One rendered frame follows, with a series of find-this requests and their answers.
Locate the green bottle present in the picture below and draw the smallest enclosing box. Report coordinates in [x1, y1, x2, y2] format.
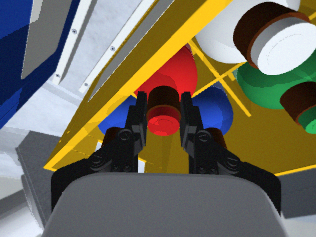
[232, 48, 316, 134]

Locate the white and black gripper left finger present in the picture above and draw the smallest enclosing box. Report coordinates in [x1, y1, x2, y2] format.
[51, 91, 148, 214]

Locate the red bottle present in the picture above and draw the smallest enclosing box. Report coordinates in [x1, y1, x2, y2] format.
[134, 42, 198, 136]

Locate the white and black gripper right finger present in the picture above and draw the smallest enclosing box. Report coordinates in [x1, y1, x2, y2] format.
[179, 92, 281, 218]

